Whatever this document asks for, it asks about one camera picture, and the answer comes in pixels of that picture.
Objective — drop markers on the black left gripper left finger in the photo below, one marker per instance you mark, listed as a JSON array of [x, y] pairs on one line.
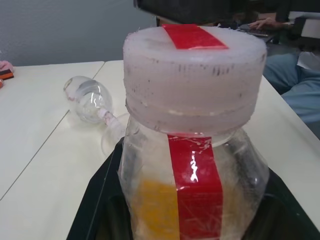
[[100, 205]]

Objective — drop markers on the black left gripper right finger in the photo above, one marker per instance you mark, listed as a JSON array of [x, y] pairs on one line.
[[287, 220]]

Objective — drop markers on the clear wine glass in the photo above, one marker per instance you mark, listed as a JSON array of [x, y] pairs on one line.
[[87, 100]]

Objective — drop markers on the clear bottle with red tape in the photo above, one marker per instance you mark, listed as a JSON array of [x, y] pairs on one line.
[[190, 75]]

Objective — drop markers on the bystander bare hand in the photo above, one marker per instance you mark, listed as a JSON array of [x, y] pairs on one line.
[[267, 24]]

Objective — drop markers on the seated person in blue jeans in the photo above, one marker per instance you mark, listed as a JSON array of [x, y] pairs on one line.
[[300, 92]]

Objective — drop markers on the black and orange block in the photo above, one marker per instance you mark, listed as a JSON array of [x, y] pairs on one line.
[[7, 75]]

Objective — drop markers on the pink cloth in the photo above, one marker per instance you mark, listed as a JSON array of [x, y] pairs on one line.
[[5, 65]]

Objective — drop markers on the black keyboard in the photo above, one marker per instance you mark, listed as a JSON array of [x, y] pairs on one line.
[[255, 32]]

